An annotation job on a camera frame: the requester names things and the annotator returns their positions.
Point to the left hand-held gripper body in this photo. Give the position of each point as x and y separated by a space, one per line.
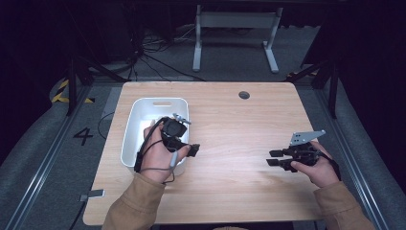
174 129

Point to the white metal desk frame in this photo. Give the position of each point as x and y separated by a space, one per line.
236 19

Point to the grey table grommet hole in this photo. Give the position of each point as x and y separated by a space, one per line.
244 95

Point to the person's right hand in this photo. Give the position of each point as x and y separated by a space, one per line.
322 172

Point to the grey table clamp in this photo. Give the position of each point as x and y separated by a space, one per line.
94 194

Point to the black metal stand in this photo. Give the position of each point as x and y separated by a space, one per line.
328 80
72 86

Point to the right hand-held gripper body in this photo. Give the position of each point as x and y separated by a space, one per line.
303 153

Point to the white plastic bin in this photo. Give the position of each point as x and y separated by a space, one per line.
143 111

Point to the person's left hand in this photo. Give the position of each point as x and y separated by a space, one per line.
158 159

